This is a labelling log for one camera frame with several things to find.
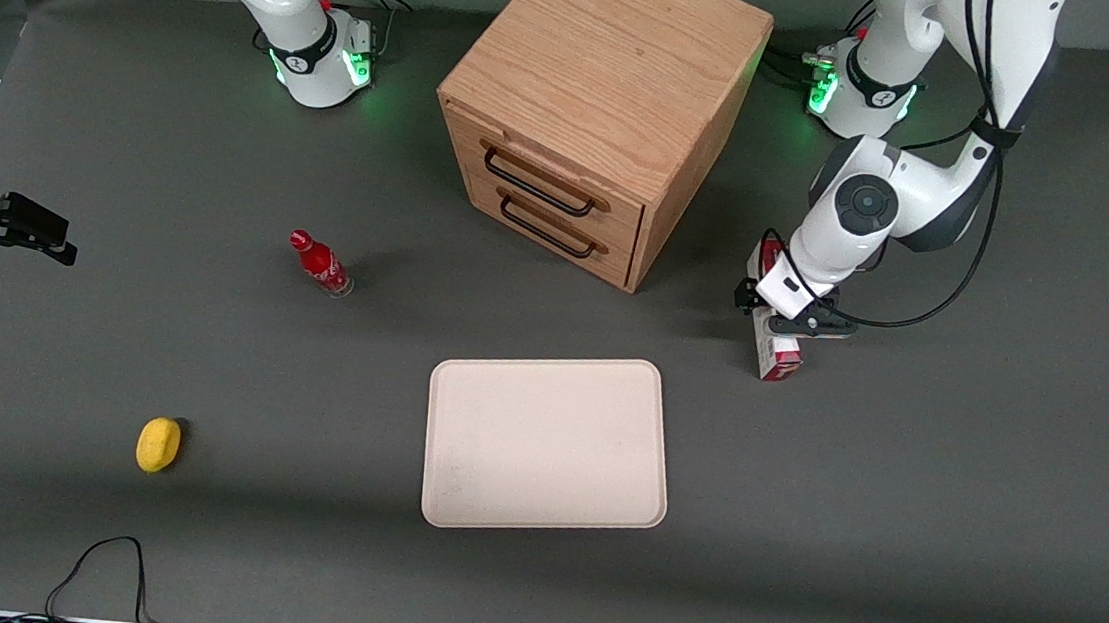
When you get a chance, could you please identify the red cookie box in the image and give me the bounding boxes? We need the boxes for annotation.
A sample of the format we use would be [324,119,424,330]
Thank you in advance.
[736,236,815,385]

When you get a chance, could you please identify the yellow lemon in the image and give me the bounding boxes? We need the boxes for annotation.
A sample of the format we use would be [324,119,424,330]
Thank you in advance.
[134,415,185,476]

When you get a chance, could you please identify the black cable loop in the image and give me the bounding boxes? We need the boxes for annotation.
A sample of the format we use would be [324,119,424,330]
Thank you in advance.
[0,525,194,623]

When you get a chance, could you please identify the wooden drawer with black handle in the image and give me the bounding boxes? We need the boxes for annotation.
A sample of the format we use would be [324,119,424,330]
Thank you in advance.
[432,101,655,250]
[455,169,645,293]

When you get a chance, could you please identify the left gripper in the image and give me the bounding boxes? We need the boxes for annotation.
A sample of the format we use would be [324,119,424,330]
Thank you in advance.
[733,230,865,343]

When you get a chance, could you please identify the red soda bottle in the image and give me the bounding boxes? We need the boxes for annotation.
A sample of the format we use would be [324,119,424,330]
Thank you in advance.
[284,227,359,301]

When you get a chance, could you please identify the grey table mat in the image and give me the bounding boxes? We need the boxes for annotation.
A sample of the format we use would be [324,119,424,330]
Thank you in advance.
[0,0,1109,623]

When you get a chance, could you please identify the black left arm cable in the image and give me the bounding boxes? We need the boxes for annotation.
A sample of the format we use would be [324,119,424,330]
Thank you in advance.
[755,0,1021,340]

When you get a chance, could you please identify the wooden drawer cabinet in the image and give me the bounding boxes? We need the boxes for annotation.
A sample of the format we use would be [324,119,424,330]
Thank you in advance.
[420,0,778,305]

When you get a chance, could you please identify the black left base cables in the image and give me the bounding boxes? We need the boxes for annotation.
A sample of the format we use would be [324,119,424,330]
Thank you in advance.
[760,0,879,91]

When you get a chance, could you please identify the beige plastic tray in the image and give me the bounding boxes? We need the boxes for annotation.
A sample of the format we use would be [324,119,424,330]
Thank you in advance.
[416,341,681,548]

